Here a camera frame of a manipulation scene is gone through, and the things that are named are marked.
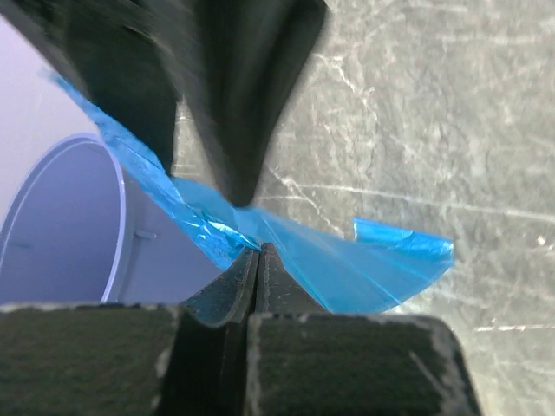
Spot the blue plastic trash bin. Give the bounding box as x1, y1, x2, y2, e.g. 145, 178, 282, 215
1, 134, 220, 303

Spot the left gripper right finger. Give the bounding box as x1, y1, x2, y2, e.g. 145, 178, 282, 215
246, 244, 481, 415

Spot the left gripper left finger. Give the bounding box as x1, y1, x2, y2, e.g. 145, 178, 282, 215
1, 250, 259, 415

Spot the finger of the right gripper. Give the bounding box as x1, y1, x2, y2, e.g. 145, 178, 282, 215
1, 1, 178, 172
164, 1, 328, 207

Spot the blue trash bag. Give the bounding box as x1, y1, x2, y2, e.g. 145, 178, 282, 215
43, 70, 454, 314

